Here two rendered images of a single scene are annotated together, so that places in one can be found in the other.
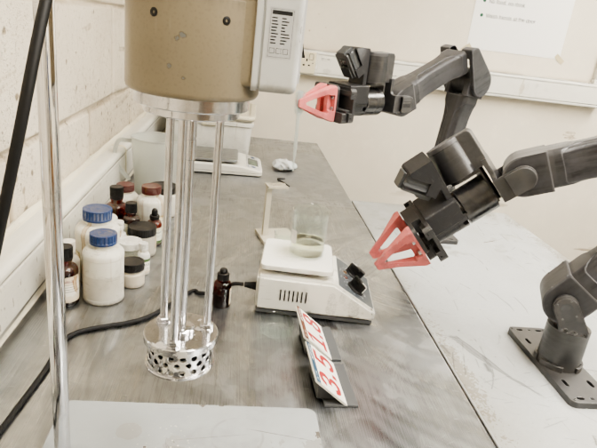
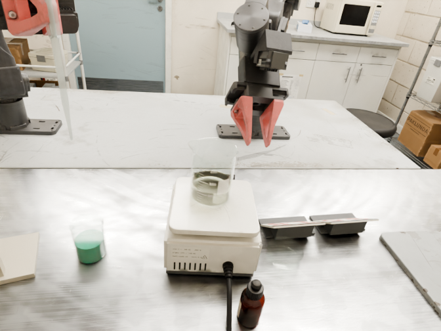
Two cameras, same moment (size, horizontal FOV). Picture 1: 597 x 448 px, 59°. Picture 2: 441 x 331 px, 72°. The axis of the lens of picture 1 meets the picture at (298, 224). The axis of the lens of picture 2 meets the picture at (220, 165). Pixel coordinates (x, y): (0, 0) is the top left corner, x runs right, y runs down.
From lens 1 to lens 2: 93 cm
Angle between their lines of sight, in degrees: 83
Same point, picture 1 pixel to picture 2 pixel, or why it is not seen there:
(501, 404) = (302, 158)
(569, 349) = not seen: hidden behind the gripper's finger
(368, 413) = (354, 210)
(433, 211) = (276, 77)
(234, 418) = (430, 279)
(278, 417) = (405, 252)
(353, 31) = not seen: outside the picture
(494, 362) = (260, 151)
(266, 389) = (372, 264)
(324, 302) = not seen: hidden behind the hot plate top
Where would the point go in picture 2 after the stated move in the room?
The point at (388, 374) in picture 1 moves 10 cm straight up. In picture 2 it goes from (304, 195) to (317, 153)
